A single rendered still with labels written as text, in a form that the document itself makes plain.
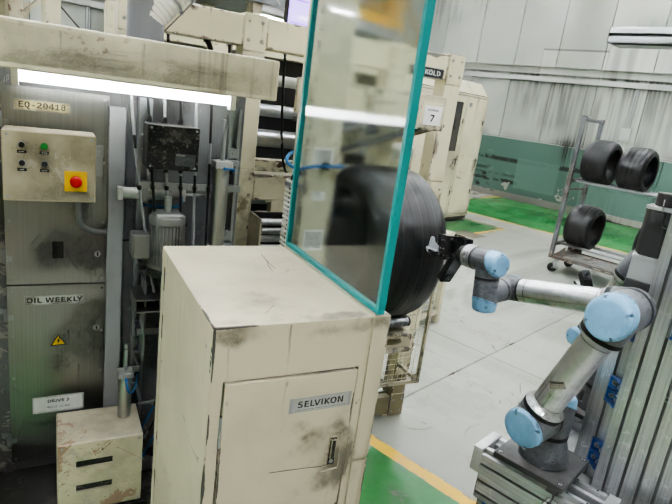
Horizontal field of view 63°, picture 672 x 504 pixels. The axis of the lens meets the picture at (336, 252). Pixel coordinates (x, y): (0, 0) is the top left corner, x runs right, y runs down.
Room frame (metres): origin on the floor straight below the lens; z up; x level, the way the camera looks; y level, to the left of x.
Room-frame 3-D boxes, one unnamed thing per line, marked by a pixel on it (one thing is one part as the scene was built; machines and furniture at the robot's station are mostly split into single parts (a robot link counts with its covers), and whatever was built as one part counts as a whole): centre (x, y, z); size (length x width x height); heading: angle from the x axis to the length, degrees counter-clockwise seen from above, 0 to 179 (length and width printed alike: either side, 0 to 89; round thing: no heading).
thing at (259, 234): (2.33, 0.28, 1.05); 0.20 x 0.15 x 0.30; 119
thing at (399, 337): (1.98, -0.17, 0.83); 0.36 x 0.09 x 0.06; 119
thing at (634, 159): (6.51, -3.32, 0.96); 1.33 x 0.64 x 1.92; 46
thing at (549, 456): (1.53, -0.73, 0.77); 0.15 x 0.15 x 0.10
